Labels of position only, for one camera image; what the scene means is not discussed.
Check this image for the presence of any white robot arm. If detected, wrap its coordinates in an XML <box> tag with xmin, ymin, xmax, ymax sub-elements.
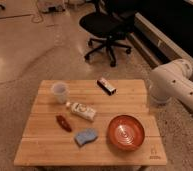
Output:
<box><xmin>149</xmin><ymin>59</ymin><xmax>193</xmax><ymax>110</ymax></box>

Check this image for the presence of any blue sponge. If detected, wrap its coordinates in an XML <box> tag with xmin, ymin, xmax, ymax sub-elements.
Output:
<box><xmin>74</xmin><ymin>128</ymin><xmax>98</xmax><ymax>146</ymax></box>

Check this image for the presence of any black office chair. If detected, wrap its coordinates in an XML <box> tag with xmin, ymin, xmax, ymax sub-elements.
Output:
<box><xmin>79</xmin><ymin>0</ymin><xmax>140</xmax><ymax>67</ymax></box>

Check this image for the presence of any white bottle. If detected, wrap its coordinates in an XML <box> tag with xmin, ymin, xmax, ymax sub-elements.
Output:
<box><xmin>66</xmin><ymin>102</ymin><xmax>96</xmax><ymax>121</ymax></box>

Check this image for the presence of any floor cable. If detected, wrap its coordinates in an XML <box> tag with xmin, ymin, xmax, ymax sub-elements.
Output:
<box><xmin>30</xmin><ymin>0</ymin><xmax>45</xmax><ymax>24</ymax></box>

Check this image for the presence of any equipment on floor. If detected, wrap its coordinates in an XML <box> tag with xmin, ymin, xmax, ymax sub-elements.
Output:
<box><xmin>37</xmin><ymin>0</ymin><xmax>65</xmax><ymax>13</ymax></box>

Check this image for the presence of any red-orange bowl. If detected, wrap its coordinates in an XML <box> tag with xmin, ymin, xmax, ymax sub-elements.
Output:
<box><xmin>107</xmin><ymin>115</ymin><xmax>145</xmax><ymax>151</ymax></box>

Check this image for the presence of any dark red small object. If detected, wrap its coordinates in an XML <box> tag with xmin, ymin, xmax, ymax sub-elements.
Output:
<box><xmin>56</xmin><ymin>115</ymin><xmax>72</xmax><ymax>132</ymax></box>

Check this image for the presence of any black and white box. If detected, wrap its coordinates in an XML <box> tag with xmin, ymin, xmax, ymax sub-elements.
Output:
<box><xmin>97</xmin><ymin>77</ymin><xmax>116</xmax><ymax>95</ymax></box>

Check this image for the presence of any translucent plastic cup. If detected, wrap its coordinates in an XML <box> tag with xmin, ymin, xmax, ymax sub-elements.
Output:
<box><xmin>51</xmin><ymin>82</ymin><xmax>68</xmax><ymax>104</ymax></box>

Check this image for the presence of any wooden table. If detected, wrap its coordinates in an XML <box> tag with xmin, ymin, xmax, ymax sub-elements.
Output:
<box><xmin>14</xmin><ymin>80</ymin><xmax>167</xmax><ymax>166</ymax></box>

